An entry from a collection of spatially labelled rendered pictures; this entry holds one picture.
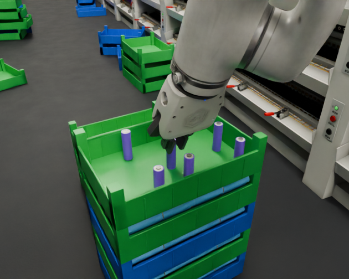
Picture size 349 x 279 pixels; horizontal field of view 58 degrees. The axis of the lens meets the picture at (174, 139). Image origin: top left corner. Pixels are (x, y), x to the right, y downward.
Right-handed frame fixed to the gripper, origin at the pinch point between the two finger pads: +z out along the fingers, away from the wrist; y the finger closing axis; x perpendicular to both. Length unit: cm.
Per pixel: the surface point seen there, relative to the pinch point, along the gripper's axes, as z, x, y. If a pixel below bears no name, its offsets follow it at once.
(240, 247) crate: 22.3, -19.5, 12.4
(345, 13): -9, 15, 56
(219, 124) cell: 1.2, 0.7, 11.1
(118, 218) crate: 0.8, -9.5, -14.5
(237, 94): 45, 36, 62
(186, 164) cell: -0.4, -5.6, -0.6
